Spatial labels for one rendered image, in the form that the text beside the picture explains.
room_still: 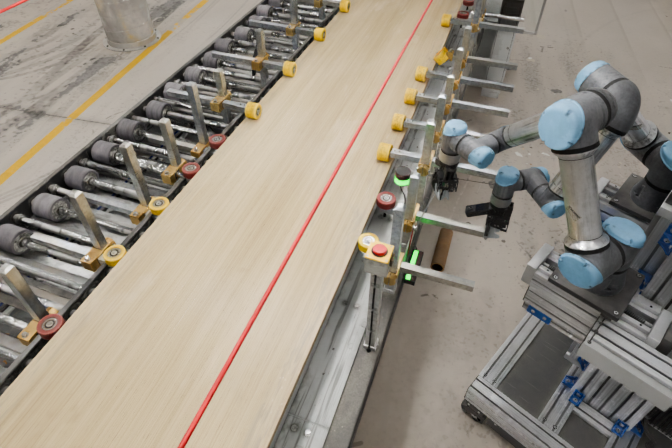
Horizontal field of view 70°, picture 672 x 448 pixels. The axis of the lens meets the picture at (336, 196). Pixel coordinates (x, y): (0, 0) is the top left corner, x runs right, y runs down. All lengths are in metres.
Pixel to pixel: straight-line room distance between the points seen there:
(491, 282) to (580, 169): 1.68
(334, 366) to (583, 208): 1.01
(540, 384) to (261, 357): 1.35
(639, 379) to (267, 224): 1.32
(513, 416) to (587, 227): 1.11
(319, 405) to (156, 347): 0.58
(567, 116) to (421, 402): 1.62
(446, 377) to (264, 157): 1.39
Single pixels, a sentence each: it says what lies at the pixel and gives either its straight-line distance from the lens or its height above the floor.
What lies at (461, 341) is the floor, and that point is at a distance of 2.72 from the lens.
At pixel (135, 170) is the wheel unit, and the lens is 2.10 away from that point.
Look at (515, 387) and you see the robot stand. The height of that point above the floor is 0.21.
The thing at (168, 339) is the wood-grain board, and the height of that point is 0.90.
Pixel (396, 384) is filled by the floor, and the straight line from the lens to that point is 2.55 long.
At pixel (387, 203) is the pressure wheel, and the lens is 1.99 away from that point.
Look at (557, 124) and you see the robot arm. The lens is 1.35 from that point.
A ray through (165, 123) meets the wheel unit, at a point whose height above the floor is 1.11.
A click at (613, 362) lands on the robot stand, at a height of 0.95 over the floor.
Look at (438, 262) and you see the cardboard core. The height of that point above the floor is 0.08.
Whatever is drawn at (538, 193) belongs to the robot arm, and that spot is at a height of 1.14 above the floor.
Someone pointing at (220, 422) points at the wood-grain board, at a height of 0.90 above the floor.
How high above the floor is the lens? 2.29
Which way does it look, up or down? 43 degrees down
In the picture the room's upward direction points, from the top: straight up
